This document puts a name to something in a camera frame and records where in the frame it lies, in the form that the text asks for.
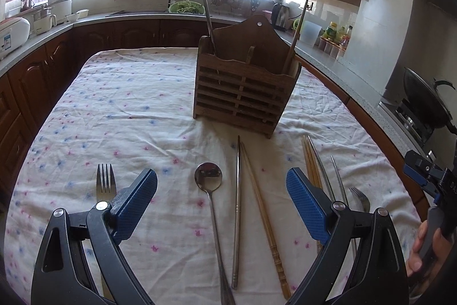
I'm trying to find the black electric kettle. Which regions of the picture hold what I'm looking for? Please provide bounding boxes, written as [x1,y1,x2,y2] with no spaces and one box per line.
[271,2,290,32]

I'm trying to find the white plastic pitcher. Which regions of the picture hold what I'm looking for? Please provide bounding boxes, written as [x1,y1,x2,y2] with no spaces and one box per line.
[299,21,321,46]

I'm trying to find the gas stove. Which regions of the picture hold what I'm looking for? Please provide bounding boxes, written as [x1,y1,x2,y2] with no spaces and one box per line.
[379,98,434,148]

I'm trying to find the green vegetable colander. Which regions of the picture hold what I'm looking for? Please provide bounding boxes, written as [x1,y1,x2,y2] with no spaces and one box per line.
[168,0,205,15]

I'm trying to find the lower wooden cabinets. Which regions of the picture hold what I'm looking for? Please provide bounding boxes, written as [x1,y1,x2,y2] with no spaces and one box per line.
[1,19,208,211]

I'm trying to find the white blender jug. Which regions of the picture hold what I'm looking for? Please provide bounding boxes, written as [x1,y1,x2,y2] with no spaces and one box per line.
[33,7,57,35]

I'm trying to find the wooden chopstick pair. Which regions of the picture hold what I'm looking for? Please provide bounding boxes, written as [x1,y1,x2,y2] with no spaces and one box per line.
[300,135,324,254]

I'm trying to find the white rice cooker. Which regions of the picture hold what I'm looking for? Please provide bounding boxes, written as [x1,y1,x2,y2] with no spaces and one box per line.
[0,17,30,59]

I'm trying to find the black wok on stove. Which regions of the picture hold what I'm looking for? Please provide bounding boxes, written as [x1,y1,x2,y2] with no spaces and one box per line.
[404,67,456,135]

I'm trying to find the steel chopstick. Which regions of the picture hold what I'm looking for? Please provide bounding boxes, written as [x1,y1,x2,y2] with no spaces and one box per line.
[231,136,241,290]
[307,135,336,202]
[203,0,217,56]

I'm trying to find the steel fork on left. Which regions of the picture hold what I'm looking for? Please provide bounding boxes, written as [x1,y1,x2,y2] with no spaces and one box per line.
[96,163,117,202]

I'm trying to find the wooden chopstick in holder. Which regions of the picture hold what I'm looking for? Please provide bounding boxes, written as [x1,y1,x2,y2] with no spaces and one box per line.
[282,0,308,74]

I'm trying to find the wooden utensil holder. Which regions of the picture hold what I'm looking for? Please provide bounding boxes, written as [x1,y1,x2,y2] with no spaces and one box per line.
[193,15,301,138]

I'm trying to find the steel chopstick in holder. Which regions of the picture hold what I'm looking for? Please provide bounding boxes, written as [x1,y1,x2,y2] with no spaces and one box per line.
[203,0,217,56]

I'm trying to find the white electric pot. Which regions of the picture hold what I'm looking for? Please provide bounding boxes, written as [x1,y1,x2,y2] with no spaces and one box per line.
[47,0,72,25]

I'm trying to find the green mug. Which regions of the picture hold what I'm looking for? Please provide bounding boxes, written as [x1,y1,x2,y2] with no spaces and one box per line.
[292,18,303,33]

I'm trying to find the floral white tablecloth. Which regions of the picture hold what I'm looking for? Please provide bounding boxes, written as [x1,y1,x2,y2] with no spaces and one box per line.
[4,48,420,304]

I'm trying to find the yellow oil bottle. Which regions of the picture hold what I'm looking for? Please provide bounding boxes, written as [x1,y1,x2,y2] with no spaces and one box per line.
[321,22,338,42]

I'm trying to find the steel spoon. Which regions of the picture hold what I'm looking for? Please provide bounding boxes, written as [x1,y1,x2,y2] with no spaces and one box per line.
[194,162,235,305]

